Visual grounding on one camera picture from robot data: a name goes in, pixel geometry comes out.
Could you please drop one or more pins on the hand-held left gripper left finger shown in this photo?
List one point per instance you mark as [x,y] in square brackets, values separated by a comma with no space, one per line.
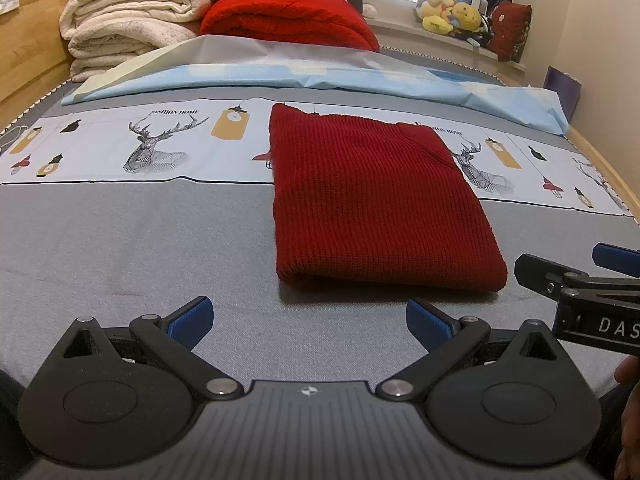
[192,317]

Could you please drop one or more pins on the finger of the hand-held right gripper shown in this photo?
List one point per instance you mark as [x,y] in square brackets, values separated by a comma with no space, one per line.
[620,257]
[537,272]

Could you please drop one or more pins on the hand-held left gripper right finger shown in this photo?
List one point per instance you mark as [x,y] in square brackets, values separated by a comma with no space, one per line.
[427,320]

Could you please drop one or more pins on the dark red knitted sweater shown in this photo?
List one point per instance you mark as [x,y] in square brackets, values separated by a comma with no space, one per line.
[370,195]

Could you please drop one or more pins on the person's right hand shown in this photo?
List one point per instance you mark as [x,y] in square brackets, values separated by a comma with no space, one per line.
[631,390]

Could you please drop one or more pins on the grey printed bed sheet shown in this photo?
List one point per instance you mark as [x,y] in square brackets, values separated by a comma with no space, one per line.
[125,240]

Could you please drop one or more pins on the dark red cushion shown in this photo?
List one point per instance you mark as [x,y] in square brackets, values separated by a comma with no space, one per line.
[510,30]

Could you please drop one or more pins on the black white plush toy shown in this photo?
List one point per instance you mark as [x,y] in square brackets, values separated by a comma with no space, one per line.
[480,32]

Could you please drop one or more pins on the white window sill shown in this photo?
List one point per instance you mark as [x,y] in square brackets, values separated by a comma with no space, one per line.
[440,45]

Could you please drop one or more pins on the yellow bear plush toy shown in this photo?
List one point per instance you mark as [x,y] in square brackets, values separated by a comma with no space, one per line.
[465,15]

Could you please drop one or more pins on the light blue duvet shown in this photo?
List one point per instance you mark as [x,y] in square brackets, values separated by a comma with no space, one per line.
[300,72]

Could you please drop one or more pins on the pale yellow plush toy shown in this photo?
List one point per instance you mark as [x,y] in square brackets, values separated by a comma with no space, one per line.
[435,12]

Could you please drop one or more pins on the cream folded blanket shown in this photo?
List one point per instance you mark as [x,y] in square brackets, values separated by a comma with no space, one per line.
[125,25]

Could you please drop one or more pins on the bright red folded blanket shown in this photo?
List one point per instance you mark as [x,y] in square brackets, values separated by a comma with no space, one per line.
[290,20]

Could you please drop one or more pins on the tissue box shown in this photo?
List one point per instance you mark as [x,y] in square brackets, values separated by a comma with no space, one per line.
[7,1]

